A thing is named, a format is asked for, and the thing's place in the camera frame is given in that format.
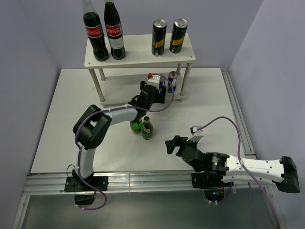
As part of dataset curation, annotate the aluminium frame rail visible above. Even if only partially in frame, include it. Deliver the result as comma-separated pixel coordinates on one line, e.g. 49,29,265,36
11,67,286,229

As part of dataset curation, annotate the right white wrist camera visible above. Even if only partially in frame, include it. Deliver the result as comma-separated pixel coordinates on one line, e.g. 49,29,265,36
188,125,204,143

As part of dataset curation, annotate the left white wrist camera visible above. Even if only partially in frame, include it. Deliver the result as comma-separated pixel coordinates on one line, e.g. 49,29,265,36
147,73,162,90

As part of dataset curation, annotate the green glass bottle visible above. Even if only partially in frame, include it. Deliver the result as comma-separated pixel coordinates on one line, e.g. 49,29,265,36
141,116,154,140
130,119,142,134

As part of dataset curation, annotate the dark gold-band beverage can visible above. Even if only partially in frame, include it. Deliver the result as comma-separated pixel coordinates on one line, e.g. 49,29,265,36
169,18,188,53

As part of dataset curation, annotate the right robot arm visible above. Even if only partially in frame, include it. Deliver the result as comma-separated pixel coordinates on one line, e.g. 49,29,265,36
165,135,300,193

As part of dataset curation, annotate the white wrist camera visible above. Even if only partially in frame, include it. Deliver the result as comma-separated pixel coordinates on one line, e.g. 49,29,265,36
147,73,162,90
188,125,204,143

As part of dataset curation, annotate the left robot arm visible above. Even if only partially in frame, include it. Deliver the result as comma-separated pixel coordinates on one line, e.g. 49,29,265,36
64,78,166,192

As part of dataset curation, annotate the right Coca-Cola glass bottle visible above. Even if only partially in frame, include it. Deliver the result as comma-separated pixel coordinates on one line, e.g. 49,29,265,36
104,0,126,60

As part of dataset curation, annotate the Red Bull can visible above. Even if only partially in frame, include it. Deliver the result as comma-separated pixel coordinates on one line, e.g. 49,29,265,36
167,71,178,93
159,79,167,96

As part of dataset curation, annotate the white two-tier shelf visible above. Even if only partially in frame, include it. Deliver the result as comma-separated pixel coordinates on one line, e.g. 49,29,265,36
84,33,196,106

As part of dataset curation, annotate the left Coca-Cola glass bottle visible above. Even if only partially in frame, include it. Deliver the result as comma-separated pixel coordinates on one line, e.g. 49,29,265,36
82,0,109,62

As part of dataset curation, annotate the coca-cola glass bottle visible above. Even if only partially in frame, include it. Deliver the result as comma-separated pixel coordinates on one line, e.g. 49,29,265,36
104,0,126,60
82,0,109,62

